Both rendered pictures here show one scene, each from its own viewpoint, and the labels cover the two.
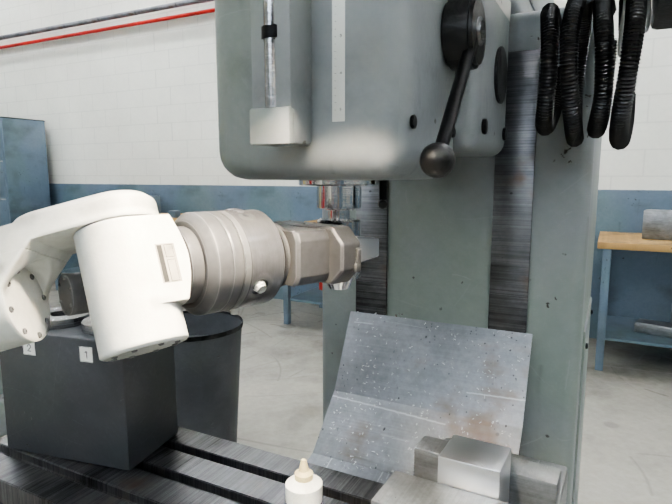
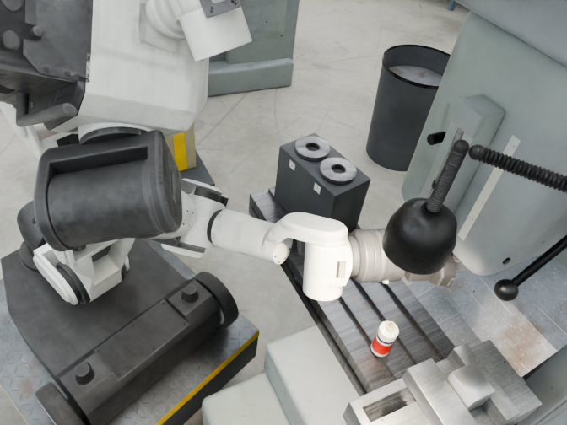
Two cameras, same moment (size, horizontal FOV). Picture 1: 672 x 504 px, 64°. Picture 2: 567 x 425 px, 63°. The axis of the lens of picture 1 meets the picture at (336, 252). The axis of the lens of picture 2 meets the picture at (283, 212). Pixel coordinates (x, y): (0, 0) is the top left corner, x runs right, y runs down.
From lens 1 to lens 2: 0.50 m
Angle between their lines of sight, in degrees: 46
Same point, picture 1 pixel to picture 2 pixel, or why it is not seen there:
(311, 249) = not seen: hidden behind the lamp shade
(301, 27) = (458, 189)
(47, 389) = (296, 188)
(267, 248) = (395, 270)
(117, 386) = (327, 212)
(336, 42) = (477, 203)
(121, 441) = not seen: hidden behind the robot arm
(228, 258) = (370, 273)
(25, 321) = (280, 256)
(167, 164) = not seen: outside the picture
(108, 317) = (309, 282)
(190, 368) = (407, 104)
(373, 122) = (477, 255)
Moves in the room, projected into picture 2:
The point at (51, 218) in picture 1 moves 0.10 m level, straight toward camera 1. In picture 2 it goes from (297, 234) to (288, 285)
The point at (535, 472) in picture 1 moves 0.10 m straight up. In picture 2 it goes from (503, 406) to (529, 382)
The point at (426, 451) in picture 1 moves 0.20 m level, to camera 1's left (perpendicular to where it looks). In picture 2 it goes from (457, 355) to (369, 299)
